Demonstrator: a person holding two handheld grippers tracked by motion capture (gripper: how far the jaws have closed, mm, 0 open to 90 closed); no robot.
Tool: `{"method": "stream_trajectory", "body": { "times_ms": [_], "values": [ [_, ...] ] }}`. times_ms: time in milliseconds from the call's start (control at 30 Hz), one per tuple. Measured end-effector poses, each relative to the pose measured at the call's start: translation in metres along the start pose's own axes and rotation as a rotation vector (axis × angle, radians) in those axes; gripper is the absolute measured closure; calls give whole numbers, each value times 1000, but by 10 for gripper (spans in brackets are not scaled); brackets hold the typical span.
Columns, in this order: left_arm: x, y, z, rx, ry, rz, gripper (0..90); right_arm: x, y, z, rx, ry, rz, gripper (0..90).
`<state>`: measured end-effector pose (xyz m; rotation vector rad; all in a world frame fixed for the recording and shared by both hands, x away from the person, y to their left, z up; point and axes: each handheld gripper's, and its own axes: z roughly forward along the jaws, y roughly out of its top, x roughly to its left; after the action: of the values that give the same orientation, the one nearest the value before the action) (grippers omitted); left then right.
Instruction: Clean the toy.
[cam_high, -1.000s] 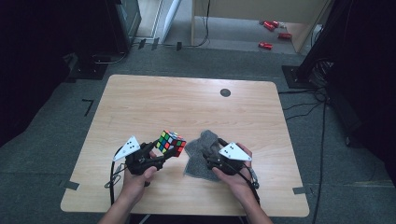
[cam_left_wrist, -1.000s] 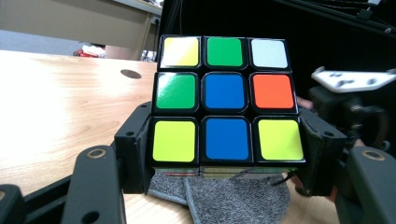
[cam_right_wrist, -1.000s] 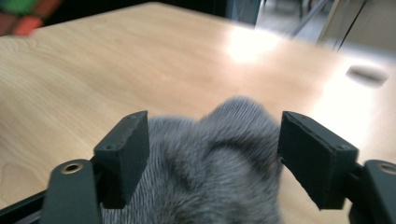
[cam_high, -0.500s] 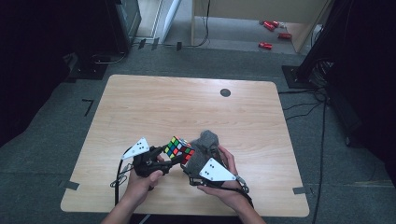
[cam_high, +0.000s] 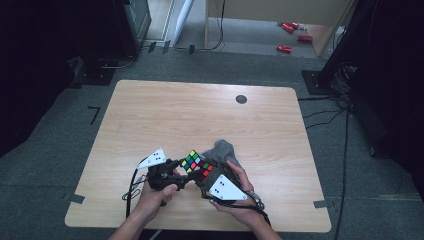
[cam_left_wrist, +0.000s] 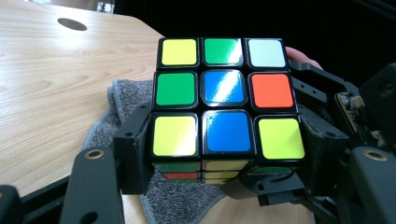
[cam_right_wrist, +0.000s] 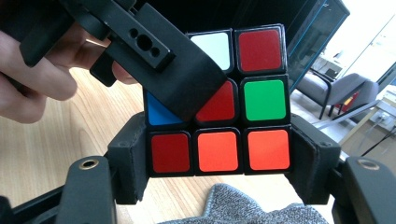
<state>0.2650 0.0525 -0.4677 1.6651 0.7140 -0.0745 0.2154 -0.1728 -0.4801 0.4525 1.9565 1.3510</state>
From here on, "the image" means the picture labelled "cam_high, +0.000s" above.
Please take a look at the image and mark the bundle of black cables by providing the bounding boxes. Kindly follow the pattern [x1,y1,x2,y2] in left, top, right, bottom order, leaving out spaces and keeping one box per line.
[333,63,358,95]

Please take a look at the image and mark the left hand-held gripper cable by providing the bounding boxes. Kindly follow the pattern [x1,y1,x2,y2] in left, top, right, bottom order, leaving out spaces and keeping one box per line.
[121,166,149,219]

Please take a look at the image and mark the long black floor cable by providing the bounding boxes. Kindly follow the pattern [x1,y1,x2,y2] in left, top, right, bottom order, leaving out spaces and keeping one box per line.
[333,108,351,240]

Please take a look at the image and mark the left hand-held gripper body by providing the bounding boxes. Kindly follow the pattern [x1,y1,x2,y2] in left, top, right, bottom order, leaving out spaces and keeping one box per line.
[136,147,189,192]

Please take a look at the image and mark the person's left hand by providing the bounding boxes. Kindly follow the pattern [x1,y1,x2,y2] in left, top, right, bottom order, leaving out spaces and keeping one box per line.
[133,168,181,223]

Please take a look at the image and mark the white leaning board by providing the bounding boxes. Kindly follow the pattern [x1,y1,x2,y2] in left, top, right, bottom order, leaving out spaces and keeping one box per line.
[173,0,196,46]

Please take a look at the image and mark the dark curtain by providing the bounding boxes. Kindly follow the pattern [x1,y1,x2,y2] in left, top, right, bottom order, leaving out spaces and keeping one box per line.
[349,0,424,204]
[0,0,116,158]

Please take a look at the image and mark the black metal stand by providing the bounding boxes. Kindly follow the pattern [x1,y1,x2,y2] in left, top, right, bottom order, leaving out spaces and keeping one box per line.
[301,0,368,96]

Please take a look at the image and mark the black looped cable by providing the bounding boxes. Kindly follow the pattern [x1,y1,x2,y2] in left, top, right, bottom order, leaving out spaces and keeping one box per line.
[98,54,138,70]

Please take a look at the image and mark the person's right hand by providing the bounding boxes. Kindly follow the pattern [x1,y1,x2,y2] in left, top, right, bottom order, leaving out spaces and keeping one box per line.
[209,160,268,229]

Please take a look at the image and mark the hand-held gripper cable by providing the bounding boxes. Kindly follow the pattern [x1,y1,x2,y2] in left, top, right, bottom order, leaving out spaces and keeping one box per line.
[213,189,272,228]
[121,166,149,219]

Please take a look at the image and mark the grey cloth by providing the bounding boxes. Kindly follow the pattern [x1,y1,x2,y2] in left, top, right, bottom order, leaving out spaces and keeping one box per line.
[199,139,243,198]

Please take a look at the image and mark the multicoloured puzzle cube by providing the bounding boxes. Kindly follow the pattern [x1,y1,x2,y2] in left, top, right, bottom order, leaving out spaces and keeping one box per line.
[180,149,215,183]

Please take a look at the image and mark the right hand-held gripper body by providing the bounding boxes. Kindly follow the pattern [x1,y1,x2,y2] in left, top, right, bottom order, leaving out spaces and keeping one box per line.
[208,162,248,202]

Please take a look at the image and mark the black stand base plate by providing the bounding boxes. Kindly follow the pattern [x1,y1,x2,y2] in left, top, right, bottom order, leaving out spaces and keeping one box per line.
[71,56,118,88]

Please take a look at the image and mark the right hand-held gripper cable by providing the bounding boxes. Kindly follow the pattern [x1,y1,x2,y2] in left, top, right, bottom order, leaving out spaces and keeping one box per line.
[213,189,272,228]

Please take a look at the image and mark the dark glass-front cabinet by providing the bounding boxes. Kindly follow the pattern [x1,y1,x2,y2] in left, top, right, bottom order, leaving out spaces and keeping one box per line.
[113,0,153,58]

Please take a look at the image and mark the black hanging cable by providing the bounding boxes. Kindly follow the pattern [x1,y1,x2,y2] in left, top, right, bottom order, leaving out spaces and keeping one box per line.
[196,0,226,52]

